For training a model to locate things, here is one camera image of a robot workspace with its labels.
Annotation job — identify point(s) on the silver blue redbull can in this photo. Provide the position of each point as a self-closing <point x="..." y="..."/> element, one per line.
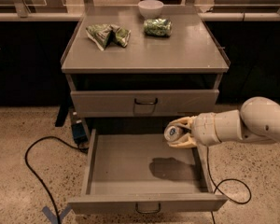
<point x="175" y="131"/>

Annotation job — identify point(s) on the blue tape cross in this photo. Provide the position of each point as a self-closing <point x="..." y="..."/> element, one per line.
<point x="52" y="217"/>

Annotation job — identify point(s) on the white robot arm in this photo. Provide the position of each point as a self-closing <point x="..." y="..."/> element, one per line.
<point x="258" y="121"/>

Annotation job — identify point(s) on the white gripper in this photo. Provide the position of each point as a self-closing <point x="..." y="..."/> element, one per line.
<point x="205" y="128"/>

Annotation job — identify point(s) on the blue power box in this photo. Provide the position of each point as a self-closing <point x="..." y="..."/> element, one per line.
<point x="78" y="132"/>

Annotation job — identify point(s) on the open middle drawer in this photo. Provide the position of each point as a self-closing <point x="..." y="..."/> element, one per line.
<point x="140" y="173"/>

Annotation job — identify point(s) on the green chip bag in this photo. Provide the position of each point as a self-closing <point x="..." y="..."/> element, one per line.
<point x="103" y="34"/>

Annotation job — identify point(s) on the white bowl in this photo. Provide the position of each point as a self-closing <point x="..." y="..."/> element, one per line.
<point x="150" y="9"/>

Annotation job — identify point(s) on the closed top drawer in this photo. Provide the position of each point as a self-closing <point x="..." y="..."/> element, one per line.
<point x="159" y="103"/>

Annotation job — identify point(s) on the grey drawer cabinet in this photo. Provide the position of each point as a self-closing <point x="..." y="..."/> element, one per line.
<point x="190" y="59"/>

